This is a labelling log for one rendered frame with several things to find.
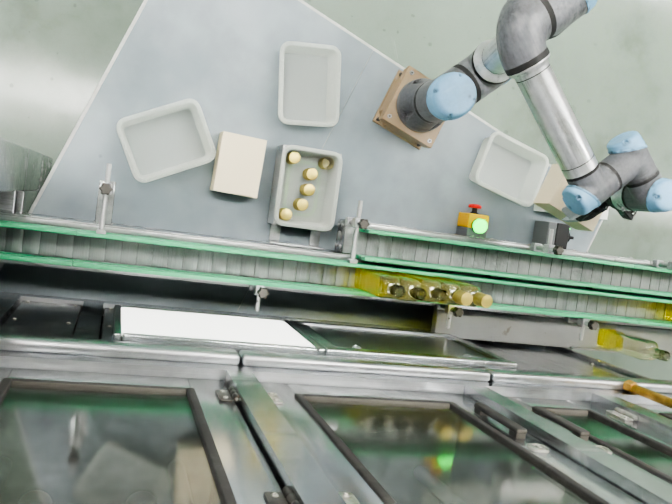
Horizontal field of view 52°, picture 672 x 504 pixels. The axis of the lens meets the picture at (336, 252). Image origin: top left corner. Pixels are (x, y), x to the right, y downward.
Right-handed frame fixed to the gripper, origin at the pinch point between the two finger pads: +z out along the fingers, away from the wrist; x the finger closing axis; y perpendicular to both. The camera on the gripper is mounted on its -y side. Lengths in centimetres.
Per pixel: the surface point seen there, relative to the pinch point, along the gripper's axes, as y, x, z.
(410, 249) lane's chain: 26.8, 31.7, 22.2
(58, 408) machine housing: 97, 86, -54
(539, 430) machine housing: 25, 58, -60
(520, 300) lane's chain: -13.2, 28.8, 22.3
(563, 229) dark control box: -18.6, 1.8, 26.9
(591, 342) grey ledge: -43, 29, 22
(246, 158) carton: 79, 31, 28
